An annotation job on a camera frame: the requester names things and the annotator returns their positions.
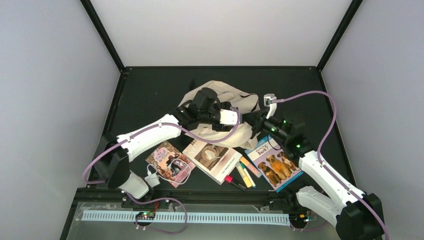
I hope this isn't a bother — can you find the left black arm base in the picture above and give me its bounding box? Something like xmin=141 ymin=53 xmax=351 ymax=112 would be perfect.
xmin=121 ymin=196 xmax=169 ymax=229

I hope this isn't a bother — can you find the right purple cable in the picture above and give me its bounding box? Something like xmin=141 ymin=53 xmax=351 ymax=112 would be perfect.
xmin=274 ymin=90 xmax=390 ymax=240

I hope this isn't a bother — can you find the white charger with cable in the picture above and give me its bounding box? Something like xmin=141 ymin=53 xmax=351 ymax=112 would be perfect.
xmin=143 ymin=158 xmax=193 ymax=188

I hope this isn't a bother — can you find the light blue slotted cable duct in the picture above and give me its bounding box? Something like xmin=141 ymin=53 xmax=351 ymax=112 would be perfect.
xmin=79 ymin=210 xmax=291 ymax=226

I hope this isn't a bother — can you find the pink black highlighter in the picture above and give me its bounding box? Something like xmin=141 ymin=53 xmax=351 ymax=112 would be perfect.
xmin=224 ymin=175 xmax=247 ymax=191

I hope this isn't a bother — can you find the orange pastel highlighter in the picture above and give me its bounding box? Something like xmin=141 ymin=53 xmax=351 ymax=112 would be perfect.
xmin=239 ymin=156 xmax=262 ymax=178

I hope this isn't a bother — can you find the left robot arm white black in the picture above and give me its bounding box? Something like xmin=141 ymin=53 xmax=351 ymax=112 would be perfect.
xmin=88 ymin=87 xmax=241 ymax=199

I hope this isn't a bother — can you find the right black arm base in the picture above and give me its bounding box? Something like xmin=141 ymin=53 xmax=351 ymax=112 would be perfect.
xmin=268 ymin=190 xmax=318 ymax=229

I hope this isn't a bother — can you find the yellow highlighter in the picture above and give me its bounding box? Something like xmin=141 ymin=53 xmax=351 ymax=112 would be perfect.
xmin=235 ymin=162 xmax=253 ymax=188

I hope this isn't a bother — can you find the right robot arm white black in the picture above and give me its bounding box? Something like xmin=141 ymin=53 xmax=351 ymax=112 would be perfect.
xmin=242 ymin=109 xmax=390 ymax=240

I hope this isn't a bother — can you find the dog bark reader book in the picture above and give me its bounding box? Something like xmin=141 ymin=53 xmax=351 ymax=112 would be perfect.
xmin=244 ymin=135 xmax=303 ymax=193

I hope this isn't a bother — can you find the white teal marker pen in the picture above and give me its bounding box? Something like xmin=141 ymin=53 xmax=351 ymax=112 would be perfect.
xmin=240 ymin=162 xmax=257 ymax=188

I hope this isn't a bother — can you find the beige canvas backpack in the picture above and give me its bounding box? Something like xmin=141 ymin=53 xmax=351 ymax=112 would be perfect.
xmin=181 ymin=80 xmax=260 ymax=149

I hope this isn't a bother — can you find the thick white coffee book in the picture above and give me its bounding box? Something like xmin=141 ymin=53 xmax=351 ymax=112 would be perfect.
xmin=182 ymin=139 xmax=242 ymax=185

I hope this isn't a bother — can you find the black frame post left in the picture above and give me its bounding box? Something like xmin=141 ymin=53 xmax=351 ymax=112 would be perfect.
xmin=80 ymin=0 xmax=125 ymax=72

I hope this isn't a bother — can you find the black frame post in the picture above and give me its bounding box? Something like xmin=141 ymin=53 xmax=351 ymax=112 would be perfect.
xmin=80 ymin=0 xmax=125 ymax=72
xmin=316 ymin=0 xmax=363 ymax=72

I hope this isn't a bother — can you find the black frame post right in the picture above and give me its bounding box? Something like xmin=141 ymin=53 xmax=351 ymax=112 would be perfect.
xmin=316 ymin=0 xmax=363 ymax=72

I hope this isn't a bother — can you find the pink illustrated picture book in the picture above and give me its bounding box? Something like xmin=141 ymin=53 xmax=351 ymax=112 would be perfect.
xmin=146 ymin=141 xmax=196 ymax=188

